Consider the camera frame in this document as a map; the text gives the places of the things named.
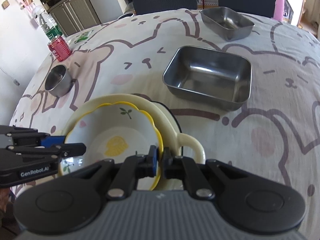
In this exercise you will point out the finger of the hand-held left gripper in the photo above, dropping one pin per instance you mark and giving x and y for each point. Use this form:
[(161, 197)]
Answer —
[(72, 149), (53, 140)]

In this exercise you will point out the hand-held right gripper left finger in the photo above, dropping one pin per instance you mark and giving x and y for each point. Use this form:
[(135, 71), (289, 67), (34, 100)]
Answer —
[(153, 160)]

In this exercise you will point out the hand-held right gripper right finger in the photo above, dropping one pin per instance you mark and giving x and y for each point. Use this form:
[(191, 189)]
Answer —
[(166, 163)]

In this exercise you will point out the yellow-rimmed floral bowl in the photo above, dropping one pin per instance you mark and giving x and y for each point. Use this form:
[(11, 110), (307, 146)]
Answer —
[(112, 135)]

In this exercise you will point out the white plate with leaf print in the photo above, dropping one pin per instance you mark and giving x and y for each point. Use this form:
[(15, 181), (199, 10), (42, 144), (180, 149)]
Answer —
[(177, 121)]

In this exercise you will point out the round steel bowl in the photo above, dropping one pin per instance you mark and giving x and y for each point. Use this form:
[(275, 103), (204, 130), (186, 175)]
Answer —
[(61, 82)]

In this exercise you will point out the large rectangular steel tray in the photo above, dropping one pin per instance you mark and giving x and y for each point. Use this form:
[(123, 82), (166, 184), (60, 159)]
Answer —
[(207, 75)]

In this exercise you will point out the small rectangular steel tray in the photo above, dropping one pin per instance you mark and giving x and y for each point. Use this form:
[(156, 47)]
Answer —
[(225, 17)]

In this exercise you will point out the red soda can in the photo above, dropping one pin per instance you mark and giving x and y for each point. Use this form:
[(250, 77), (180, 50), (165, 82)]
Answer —
[(60, 48)]

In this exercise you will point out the bear print tablecloth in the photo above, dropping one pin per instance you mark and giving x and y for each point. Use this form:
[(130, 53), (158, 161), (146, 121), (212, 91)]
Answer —
[(262, 142)]

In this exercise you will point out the green packet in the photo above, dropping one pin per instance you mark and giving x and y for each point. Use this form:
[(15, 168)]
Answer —
[(83, 37)]

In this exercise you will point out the plastic bottle with green label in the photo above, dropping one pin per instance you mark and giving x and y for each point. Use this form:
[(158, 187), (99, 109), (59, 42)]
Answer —
[(51, 28)]

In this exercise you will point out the grey kitchen cabinet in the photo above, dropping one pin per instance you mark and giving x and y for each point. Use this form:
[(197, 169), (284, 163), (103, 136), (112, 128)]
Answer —
[(75, 12)]

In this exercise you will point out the pink chair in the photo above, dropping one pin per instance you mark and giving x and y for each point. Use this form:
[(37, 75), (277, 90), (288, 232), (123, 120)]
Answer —
[(278, 5)]

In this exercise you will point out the white wooden cabinet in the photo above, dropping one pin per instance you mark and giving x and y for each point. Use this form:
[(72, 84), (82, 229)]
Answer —
[(298, 10)]

